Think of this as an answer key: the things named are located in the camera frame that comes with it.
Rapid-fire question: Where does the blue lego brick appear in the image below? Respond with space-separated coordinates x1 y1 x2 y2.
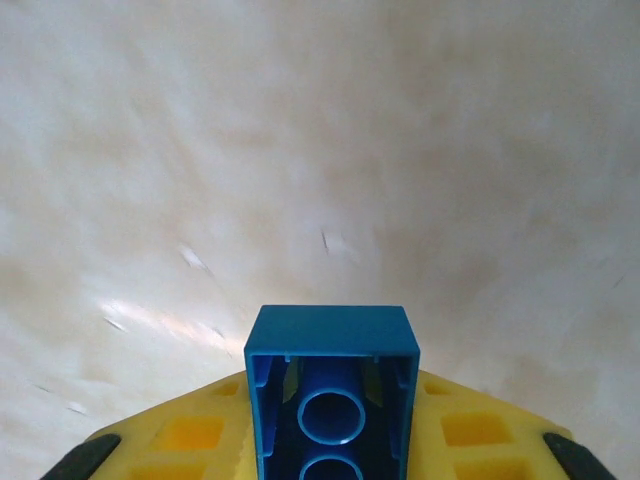
243 304 422 480

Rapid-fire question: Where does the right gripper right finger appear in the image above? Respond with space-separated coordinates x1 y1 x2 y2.
402 369 619 480

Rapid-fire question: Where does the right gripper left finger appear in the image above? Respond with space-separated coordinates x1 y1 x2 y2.
42 372 262 480

